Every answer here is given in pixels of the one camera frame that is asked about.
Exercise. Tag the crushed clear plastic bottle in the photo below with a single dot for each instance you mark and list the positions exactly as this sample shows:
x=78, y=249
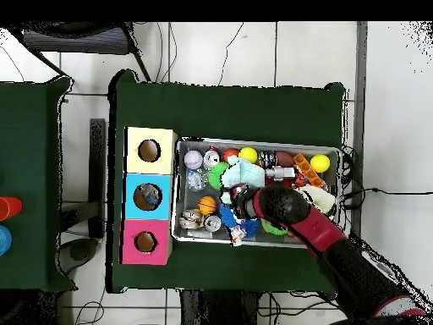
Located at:
x=195, y=180
x=154, y=200
x=145, y=194

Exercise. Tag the mint green waffle cloth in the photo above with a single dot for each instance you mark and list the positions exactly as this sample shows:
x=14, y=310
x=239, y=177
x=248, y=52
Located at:
x=245, y=174

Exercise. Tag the cream waffle cloth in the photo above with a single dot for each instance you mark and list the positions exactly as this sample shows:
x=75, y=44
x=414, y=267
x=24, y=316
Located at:
x=321, y=198

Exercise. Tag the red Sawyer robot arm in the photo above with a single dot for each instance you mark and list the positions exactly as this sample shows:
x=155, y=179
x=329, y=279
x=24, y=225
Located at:
x=314, y=230

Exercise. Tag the wooden box with three holes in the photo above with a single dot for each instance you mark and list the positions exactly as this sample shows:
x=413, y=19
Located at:
x=162, y=210

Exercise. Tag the shallow clear mesh bin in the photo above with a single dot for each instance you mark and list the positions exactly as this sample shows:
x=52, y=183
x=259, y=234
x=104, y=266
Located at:
x=178, y=233

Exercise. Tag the small orange basketball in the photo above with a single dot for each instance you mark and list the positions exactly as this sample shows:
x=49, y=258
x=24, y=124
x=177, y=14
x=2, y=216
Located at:
x=207, y=205

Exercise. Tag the plain orange ball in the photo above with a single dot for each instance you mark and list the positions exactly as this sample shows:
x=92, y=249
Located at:
x=230, y=154

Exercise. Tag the white toy baseball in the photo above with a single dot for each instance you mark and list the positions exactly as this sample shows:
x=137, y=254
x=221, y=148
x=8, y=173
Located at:
x=193, y=159

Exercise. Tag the yellow ball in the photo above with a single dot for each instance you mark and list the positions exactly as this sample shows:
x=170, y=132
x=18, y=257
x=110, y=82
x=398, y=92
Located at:
x=248, y=154
x=319, y=163

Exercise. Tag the crushed silver can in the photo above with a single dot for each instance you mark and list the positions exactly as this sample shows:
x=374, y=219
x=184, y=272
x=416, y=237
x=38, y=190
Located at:
x=191, y=219

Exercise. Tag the silver plastic toy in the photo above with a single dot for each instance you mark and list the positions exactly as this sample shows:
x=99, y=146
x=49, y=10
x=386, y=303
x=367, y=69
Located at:
x=279, y=172

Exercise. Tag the dark green tablecloth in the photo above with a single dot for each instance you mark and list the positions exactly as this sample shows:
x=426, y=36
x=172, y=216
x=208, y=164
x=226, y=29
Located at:
x=236, y=111

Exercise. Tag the long orange toy brick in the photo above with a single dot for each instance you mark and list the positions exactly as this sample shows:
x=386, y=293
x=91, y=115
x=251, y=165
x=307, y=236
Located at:
x=308, y=171

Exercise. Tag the grey stand foot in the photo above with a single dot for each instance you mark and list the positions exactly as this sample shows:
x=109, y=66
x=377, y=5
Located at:
x=79, y=252

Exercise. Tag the dark green side table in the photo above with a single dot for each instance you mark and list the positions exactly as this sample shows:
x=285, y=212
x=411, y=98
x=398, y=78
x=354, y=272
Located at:
x=27, y=152

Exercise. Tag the dark chair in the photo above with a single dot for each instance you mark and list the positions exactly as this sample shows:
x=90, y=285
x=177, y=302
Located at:
x=77, y=40

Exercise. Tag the red plastic cup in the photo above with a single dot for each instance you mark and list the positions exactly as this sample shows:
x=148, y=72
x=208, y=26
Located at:
x=12, y=208

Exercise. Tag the blue plastic cup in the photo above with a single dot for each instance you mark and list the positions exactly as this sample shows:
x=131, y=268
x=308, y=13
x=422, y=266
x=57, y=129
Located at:
x=4, y=240

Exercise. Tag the black camera stand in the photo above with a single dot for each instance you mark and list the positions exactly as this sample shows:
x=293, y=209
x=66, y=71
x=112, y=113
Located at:
x=97, y=169

